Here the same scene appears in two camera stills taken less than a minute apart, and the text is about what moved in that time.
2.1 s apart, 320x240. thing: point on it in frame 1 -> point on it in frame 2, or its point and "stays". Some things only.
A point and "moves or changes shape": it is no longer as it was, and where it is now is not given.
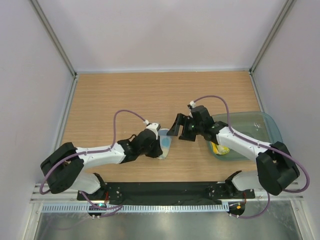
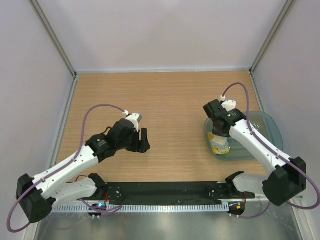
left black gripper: x=157 y=150 -> x=141 y=146
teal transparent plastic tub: x=257 y=126 stays
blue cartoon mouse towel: x=165 y=141 moves or changes shape
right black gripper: x=182 y=120 -> x=221 y=134
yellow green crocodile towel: x=220 y=149 stays
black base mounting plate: x=118 y=191 stays
